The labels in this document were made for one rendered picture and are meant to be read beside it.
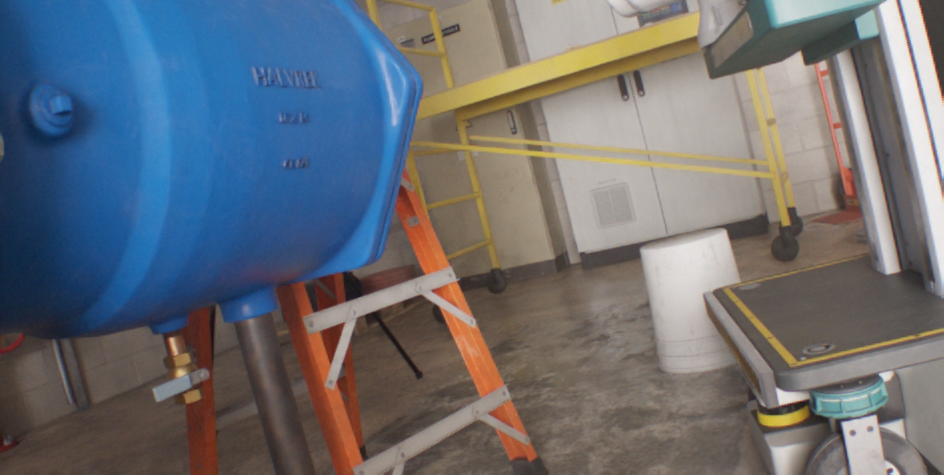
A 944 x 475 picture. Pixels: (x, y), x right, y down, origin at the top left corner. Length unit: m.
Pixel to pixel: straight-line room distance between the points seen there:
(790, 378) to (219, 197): 0.75
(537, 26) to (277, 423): 4.16
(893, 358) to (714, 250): 1.24
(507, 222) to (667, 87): 1.40
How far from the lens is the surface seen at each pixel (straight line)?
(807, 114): 5.32
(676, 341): 2.32
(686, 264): 2.26
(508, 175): 5.27
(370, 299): 1.57
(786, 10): 1.08
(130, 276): 0.91
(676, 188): 4.92
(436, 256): 1.72
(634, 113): 4.94
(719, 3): 1.59
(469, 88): 4.13
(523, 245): 5.29
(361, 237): 1.25
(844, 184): 5.06
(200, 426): 1.91
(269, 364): 1.23
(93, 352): 5.11
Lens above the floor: 0.64
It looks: 2 degrees down
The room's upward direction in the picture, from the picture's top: 14 degrees counter-clockwise
